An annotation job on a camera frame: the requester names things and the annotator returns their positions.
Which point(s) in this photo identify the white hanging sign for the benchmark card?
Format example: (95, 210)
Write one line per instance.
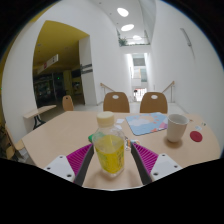
(48, 63)

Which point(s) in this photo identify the white cup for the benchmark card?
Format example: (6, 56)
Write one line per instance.
(176, 130)

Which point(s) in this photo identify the wooden bench table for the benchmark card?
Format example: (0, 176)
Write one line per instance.
(38, 111)

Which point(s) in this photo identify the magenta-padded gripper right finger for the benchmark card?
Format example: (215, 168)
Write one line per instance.
(165, 166)

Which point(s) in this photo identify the long grey wall lamp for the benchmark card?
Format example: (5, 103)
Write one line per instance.
(186, 37)

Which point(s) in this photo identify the wooden stair handrail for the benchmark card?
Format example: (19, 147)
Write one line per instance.
(170, 85)
(106, 87)

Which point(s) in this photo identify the flat round red coaster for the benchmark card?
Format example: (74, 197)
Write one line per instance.
(196, 136)

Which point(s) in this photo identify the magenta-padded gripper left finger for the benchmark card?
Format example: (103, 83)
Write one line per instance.
(60, 166)

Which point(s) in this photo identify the round ceiling lights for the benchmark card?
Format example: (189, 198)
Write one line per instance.
(127, 27)

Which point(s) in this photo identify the small white paper card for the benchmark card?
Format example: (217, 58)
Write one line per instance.
(118, 127)
(120, 121)

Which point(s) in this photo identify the green balcony plant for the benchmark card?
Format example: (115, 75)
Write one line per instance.
(122, 41)

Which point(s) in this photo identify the small light wooden chair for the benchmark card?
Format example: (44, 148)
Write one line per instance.
(67, 104)

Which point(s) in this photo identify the clear bottle with yellow drink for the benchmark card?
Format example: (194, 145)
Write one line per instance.
(110, 156)

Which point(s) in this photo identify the colourful printed mouse pad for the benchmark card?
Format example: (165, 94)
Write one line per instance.
(146, 123)

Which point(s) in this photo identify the brown wooden chair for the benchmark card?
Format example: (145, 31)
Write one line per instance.
(153, 106)
(116, 105)

